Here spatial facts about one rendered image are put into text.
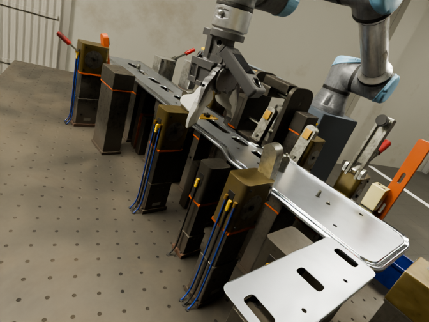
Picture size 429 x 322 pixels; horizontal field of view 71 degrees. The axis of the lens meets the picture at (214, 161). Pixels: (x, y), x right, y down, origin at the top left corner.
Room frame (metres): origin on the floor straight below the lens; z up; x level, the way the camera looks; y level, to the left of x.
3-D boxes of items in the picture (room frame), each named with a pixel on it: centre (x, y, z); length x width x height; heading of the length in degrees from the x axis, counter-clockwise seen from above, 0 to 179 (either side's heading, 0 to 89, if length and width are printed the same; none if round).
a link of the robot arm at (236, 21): (0.66, 0.06, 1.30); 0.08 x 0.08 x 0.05
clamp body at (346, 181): (0.79, -0.39, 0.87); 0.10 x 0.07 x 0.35; 137
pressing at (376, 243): (0.99, 0.09, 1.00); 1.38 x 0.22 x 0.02; 47
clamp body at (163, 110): (0.80, 0.16, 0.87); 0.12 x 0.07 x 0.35; 137
